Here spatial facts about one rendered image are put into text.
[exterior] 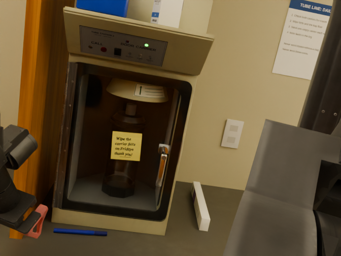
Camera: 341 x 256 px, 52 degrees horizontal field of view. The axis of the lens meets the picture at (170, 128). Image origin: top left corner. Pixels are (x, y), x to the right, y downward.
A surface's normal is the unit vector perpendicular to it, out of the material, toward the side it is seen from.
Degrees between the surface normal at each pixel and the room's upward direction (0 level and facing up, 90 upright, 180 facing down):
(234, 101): 90
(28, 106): 90
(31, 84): 90
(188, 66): 135
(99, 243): 0
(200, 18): 90
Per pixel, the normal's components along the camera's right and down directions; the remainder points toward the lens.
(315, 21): 0.07, 0.28
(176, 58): -0.07, 0.87
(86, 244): 0.18, -0.95
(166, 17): 0.37, 0.31
